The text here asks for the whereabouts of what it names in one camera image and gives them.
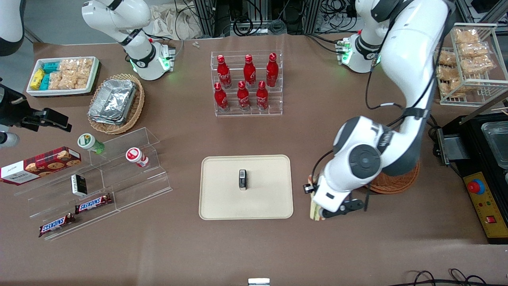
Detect clear acrylic stepped shelf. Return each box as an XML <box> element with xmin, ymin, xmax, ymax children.
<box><xmin>14</xmin><ymin>127</ymin><xmax>173</xmax><ymax>241</ymax></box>

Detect brown wicker basket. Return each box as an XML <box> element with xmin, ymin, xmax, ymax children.
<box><xmin>367</xmin><ymin>161</ymin><xmax>420</xmax><ymax>195</ymax></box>

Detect yellow snack pack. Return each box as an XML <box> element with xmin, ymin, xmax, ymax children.
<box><xmin>30</xmin><ymin>69</ymin><xmax>44</xmax><ymax>90</ymax></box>

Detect clear acrylic bottle rack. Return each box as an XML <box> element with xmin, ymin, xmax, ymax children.
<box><xmin>210</xmin><ymin>50</ymin><xmax>283</xmax><ymax>117</ymax></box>

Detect grey metal bracket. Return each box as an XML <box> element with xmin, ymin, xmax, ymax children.
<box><xmin>437</xmin><ymin>128</ymin><xmax>471</xmax><ymax>165</ymax></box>

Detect black looped cables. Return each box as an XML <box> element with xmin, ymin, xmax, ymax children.
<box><xmin>397</xmin><ymin>269</ymin><xmax>498</xmax><ymax>286</ymax></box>

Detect grey metal bar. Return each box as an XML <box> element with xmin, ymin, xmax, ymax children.
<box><xmin>460</xmin><ymin>91</ymin><xmax>508</xmax><ymax>124</ymax></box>

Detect black base cables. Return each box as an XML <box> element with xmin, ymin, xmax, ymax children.
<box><xmin>306</xmin><ymin>34</ymin><xmax>342</xmax><ymax>54</ymax></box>

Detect white plastic bin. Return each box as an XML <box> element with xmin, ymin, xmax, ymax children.
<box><xmin>26</xmin><ymin>56</ymin><xmax>100</xmax><ymax>97</ymax></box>

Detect aluminium frame post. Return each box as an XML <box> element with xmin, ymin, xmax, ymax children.
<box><xmin>194</xmin><ymin>0</ymin><xmax>223</xmax><ymax>38</ymax></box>

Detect Snickers chocolate bar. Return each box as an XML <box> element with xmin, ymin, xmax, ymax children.
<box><xmin>38</xmin><ymin>213</ymin><xmax>76</xmax><ymax>238</ymax></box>
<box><xmin>75</xmin><ymin>193</ymin><xmax>113</xmax><ymax>214</ymax></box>

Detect sandwich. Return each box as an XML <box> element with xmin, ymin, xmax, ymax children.
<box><xmin>310</xmin><ymin>193</ymin><xmax>323</xmax><ymax>221</ymax></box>

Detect black machine cable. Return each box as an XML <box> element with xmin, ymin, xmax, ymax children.
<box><xmin>427</xmin><ymin>115</ymin><xmax>442</xmax><ymax>157</ymax></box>

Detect aluminium foil tray stack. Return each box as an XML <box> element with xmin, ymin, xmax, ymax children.
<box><xmin>88</xmin><ymin>79</ymin><xmax>137</xmax><ymax>126</ymax></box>

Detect red lid yogurt cup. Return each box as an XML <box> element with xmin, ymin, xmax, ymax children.
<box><xmin>126</xmin><ymin>147</ymin><xmax>149</xmax><ymax>167</ymax></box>

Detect black machine yellow panel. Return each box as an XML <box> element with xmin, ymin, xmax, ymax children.
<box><xmin>437</xmin><ymin>113</ymin><xmax>508</xmax><ymax>245</ymax></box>

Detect black arm-mounted cable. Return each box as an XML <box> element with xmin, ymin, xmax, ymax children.
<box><xmin>312</xmin><ymin>0</ymin><xmax>451</xmax><ymax>212</ymax></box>

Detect beige crumpled cloth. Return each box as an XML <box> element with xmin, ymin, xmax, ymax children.
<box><xmin>151</xmin><ymin>3</ymin><xmax>204</xmax><ymax>40</ymax></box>

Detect light wicker basket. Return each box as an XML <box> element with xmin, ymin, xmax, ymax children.
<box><xmin>87</xmin><ymin>73</ymin><xmax>145</xmax><ymax>135</ymax></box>

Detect red cola bottle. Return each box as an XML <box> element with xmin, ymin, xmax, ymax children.
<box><xmin>243</xmin><ymin>54</ymin><xmax>256</xmax><ymax>88</ymax></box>
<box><xmin>266</xmin><ymin>52</ymin><xmax>279</xmax><ymax>87</ymax></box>
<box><xmin>256</xmin><ymin>80</ymin><xmax>269</xmax><ymax>110</ymax></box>
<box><xmin>237</xmin><ymin>81</ymin><xmax>251</xmax><ymax>111</ymax></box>
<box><xmin>214</xmin><ymin>82</ymin><xmax>229</xmax><ymax>112</ymax></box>
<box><xmin>216</xmin><ymin>55</ymin><xmax>232</xmax><ymax>89</ymax></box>

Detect red tartan cookie box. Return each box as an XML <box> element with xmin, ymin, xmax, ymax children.
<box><xmin>0</xmin><ymin>146</ymin><xmax>82</xmax><ymax>186</ymax></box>

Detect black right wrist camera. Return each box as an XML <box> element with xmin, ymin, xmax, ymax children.
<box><xmin>0</xmin><ymin>83</ymin><xmax>31</xmax><ymax>120</ymax></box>

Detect white wire rack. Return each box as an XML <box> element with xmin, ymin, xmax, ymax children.
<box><xmin>431</xmin><ymin>23</ymin><xmax>508</xmax><ymax>107</ymax></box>

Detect black and white carton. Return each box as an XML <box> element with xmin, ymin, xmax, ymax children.
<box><xmin>71</xmin><ymin>174</ymin><xmax>88</xmax><ymax>197</ymax></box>

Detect green lid yogurt cup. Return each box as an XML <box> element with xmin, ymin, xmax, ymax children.
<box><xmin>77</xmin><ymin>133</ymin><xmax>106</xmax><ymax>155</ymax></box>

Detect black cable coil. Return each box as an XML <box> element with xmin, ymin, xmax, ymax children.
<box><xmin>232</xmin><ymin>16</ymin><xmax>254</xmax><ymax>37</ymax></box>

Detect cream plastic serving tray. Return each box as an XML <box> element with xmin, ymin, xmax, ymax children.
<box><xmin>198</xmin><ymin>155</ymin><xmax>294</xmax><ymax>220</ymax></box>

